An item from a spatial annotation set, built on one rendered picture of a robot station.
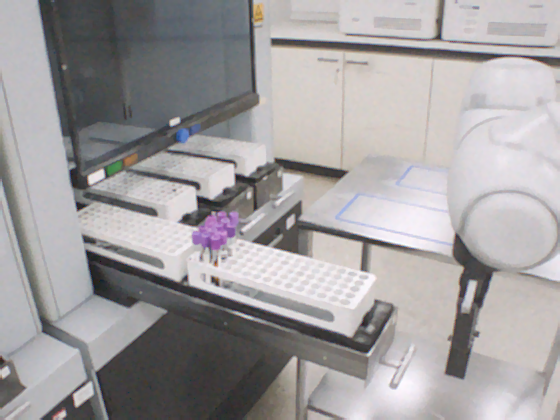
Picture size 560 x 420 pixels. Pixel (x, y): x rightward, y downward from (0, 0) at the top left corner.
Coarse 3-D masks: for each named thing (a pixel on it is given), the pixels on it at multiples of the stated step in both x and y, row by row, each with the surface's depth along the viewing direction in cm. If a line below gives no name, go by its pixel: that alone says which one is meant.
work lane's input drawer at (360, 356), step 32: (96, 256) 101; (128, 288) 98; (160, 288) 93; (192, 288) 90; (224, 320) 87; (256, 320) 83; (288, 320) 81; (384, 320) 80; (288, 352) 83; (320, 352) 79; (352, 352) 76; (384, 352) 83
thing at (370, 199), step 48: (336, 192) 120; (384, 192) 119; (432, 192) 118; (384, 240) 101; (432, 240) 99; (336, 384) 142; (384, 384) 140; (432, 384) 139; (480, 384) 137; (528, 384) 136
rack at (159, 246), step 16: (96, 208) 108; (112, 208) 108; (80, 224) 102; (96, 224) 102; (112, 224) 102; (128, 224) 101; (144, 224) 102; (160, 224) 100; (176, 224) 100; (96, 240) 104; (112, 240) 97; (128, 240) 96; (144, 240) 95; (160, 240) 95; (176, 240) 96; (112, 256) 99; (128, 256) 102; (144, 256) 102; (160, 256) 92; (176, 256) 90; (160, 272) 94; (176, 272) 91
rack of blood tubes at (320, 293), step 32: (192, 256) 89; (256, 256) 90; (288, 256) 89; (224, 288) 90; (256, 288) 83; (288, 288) 82; (320, 288) 79; (352, 288) 80; (320, 320) 79; (352, 320) 75
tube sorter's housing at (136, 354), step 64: (0, 0) 71; (256, 0) 127; (0, 64) 74; (256, 64) 134; (0, 128) 77; (64, 128) 177; (256, 128) 141; (64, 192) 90; (64, 256) 94; (64, 320) 97; (128, 320) 99; (192, 320) 119; (128, 384) 103; (192, 384) 125; (256, 384) 157
